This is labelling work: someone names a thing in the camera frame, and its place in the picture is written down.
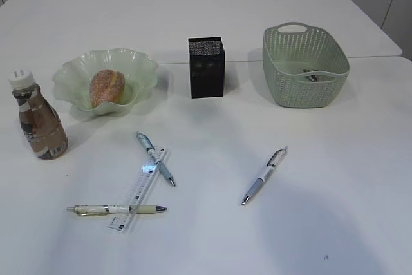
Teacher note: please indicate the clear plastic ruler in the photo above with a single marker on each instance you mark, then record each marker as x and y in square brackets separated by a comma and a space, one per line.
[135, 196]

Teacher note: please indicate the sugared bread roll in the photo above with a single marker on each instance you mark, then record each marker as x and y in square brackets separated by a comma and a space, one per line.
[106, 86]

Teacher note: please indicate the brown drink bottle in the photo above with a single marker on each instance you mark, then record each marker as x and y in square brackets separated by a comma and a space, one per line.
[39, 121]

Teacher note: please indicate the blue grip pen on ruler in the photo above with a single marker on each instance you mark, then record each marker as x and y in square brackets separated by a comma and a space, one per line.
[153, 155]

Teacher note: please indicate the black square pen holder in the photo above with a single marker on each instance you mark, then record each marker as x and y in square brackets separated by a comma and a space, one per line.
[207, 67]

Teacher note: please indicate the grey grip pen right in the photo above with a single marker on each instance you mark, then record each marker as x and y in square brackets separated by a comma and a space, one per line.
[265, 173]

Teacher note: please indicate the green plastic woven basket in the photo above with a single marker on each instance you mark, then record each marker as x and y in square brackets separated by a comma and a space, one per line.
[291, 47]

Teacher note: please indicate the green wavy glass plate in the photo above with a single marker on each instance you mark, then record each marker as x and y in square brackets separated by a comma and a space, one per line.
[72, 83]

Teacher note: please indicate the cream grip pen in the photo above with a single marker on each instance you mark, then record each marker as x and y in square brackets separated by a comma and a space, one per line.
[103, 210]

